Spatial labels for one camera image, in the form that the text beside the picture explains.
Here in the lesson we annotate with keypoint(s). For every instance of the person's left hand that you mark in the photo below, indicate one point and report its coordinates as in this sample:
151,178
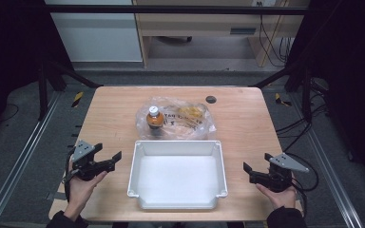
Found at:
80,190

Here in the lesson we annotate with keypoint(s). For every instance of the person's right hand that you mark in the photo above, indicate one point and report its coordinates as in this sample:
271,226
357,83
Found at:
280,198

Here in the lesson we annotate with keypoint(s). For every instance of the black curtain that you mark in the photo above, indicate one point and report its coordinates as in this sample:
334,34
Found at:
9,47
351,79

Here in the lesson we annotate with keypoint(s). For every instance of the round grey table grommet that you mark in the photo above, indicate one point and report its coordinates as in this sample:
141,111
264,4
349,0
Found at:
211,99

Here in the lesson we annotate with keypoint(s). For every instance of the aluminium floor rail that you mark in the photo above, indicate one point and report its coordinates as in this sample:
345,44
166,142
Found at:
332,177
19,167

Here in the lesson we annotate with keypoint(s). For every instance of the black metal frame stand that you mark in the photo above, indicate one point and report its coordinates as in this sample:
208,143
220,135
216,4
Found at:
305,91
42,91

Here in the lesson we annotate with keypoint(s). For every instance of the right yellow clamp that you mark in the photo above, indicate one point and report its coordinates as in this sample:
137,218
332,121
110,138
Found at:
280,100

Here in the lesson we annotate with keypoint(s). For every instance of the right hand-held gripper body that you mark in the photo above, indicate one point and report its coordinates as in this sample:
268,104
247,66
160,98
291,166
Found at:
278,177

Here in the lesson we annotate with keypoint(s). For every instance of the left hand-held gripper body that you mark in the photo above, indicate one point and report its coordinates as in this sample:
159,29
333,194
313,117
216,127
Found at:
85,164

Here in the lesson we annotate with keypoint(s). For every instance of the clear plastic bag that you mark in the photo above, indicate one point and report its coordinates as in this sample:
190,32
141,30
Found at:
183,122

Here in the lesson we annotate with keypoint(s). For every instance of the yellow snack packet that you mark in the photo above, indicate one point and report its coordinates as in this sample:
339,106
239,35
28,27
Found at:
190,112

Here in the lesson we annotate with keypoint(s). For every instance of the white plastic bin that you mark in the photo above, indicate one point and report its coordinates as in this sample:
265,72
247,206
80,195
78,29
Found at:
177,175

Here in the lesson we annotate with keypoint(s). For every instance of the grey tape patch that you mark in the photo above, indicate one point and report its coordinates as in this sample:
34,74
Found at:
57,193

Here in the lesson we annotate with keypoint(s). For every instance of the white cabinet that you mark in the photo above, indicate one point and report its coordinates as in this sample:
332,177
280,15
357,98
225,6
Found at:
98,34

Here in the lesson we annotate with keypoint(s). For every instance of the black horizontal frame bar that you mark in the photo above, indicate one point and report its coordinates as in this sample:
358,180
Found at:
171,9

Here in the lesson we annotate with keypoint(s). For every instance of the orange drink bottle white cap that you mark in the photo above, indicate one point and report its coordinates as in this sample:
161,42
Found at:
154,119

